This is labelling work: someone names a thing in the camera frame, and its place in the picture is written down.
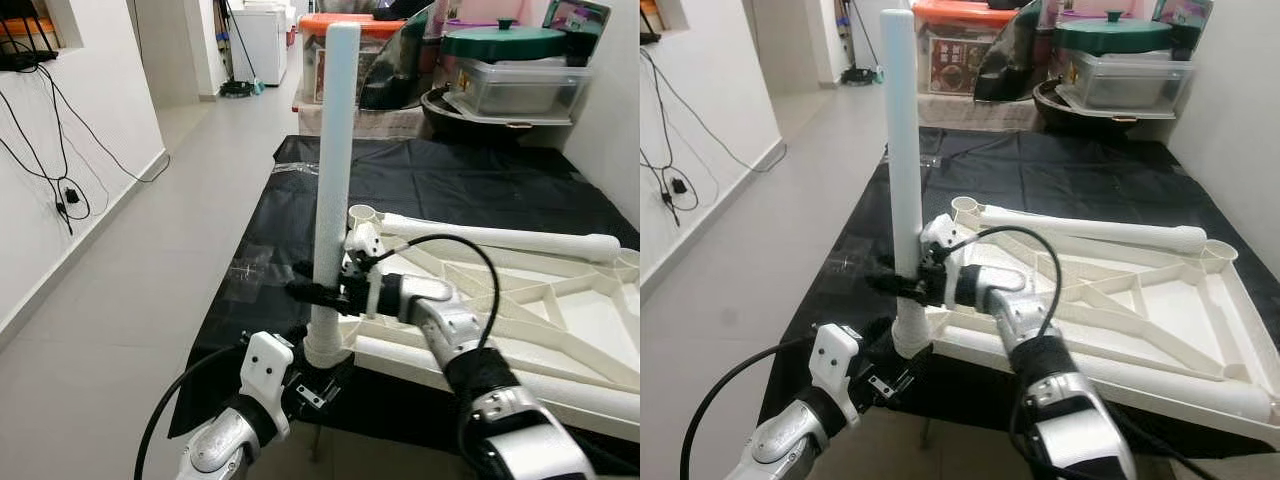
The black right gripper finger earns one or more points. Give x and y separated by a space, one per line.
886 264
310 293
304 270
890 286

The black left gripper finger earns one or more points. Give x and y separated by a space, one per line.
297 335
338 375
912 372
877 332

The white plastic table leg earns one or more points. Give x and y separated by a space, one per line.
580 390
1180 385
520 240
335 150
900 150
1100 230

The white plastic children table top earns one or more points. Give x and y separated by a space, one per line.
600 320
1170 300

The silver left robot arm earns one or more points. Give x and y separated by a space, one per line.
790 440
225 445

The clear tape patch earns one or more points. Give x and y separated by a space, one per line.
855 265
255 275

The black tablecloth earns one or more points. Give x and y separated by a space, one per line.
1050 170
450 180

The beige low bench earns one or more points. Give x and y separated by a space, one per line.
980 112
390 122

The black floor mop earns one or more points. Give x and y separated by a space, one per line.
860 75
238 88

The black round basin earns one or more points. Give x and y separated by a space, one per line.
470 125
1080 118

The black plastic bag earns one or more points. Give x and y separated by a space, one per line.
1005 65
395 75

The orange-lidded printed storage box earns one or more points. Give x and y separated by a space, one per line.
960 60
385 25

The white appliance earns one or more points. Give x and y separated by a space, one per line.
270 45
872 35

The clear plastic storage container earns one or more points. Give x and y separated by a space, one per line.
520 88
1130 80

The green round pot lid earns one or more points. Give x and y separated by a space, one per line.
505 45
1115 35

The black router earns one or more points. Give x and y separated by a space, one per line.
648 37
25 58

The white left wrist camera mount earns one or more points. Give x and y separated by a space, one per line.
265 370
832 365

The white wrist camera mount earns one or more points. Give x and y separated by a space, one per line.
940 232
832 365
362 240
265 370

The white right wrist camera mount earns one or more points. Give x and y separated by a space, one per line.
362 240
940 232

